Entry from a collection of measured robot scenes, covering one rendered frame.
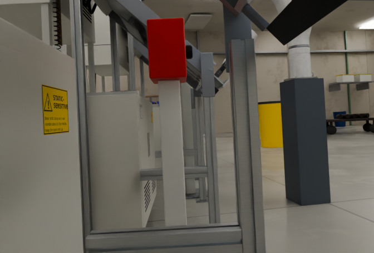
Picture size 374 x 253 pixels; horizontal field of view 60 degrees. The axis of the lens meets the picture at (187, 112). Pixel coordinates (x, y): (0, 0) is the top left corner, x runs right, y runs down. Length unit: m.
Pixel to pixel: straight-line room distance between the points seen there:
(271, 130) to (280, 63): 6.40
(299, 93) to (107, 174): 1.12
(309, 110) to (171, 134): 1.17
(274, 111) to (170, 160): 4.29
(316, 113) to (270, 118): 3.21
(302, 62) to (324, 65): 10.18
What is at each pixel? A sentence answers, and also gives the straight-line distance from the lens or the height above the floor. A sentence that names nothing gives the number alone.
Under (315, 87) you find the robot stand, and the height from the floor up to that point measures 0.65.
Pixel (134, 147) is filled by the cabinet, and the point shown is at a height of 0.41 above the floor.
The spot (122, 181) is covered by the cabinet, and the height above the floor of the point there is 0.27.
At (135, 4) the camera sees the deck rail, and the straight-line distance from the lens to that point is 1.39.
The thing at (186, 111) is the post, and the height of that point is 0.56.
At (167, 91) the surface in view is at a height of 0.59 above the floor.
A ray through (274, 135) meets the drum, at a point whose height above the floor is 0.18.
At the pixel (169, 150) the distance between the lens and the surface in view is 0.90.
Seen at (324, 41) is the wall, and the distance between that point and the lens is 12.30.
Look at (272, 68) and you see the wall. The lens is 11.22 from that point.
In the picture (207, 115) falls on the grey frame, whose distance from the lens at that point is 1.26.
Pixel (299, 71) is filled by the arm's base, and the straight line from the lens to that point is 1.97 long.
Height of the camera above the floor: 0.51
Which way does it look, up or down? 1 degrees up
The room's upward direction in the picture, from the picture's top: 3 degrees counter-clockwise
